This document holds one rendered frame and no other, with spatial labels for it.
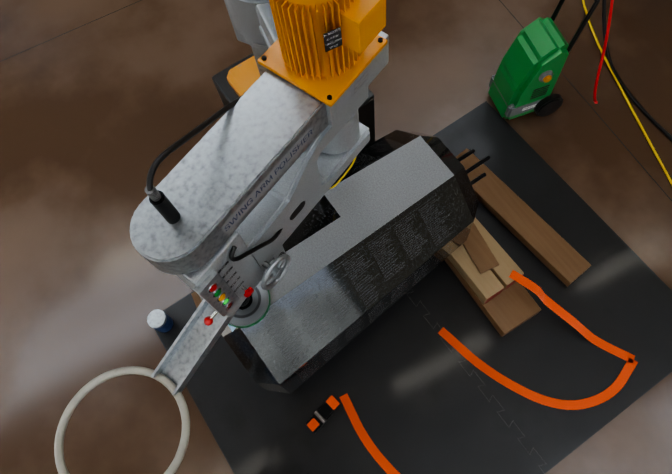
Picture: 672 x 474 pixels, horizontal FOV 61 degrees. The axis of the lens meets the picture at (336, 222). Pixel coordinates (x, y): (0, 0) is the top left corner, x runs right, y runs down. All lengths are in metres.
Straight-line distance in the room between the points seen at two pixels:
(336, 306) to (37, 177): 2.31
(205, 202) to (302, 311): 0.96
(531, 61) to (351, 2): 1.96
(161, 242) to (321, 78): 0.65
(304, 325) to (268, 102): 1.08
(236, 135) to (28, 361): 2.31
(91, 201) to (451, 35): 2.55
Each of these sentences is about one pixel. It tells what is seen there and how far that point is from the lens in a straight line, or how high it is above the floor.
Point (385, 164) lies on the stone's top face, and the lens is 2.58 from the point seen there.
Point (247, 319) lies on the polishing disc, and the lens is 2.36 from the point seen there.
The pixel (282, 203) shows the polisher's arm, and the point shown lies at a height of 1.39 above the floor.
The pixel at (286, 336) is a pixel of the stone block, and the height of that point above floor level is 0.71.
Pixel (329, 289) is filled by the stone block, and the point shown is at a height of 0.75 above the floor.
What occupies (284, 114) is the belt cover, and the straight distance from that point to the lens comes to 1.70.
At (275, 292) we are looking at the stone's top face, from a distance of 2.39.
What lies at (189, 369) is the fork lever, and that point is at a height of 0.96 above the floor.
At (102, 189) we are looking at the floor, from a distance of 3.85.
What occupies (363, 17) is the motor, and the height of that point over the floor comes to 1.96.
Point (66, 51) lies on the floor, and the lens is 4.59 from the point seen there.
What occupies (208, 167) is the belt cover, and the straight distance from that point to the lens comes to 1.66.
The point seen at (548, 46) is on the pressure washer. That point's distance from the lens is 3.38.
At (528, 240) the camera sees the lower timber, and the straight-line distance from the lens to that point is 3.32.
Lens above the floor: 3.09
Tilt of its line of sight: 67 degrees down
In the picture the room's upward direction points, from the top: 11 degrees counter-clockwise
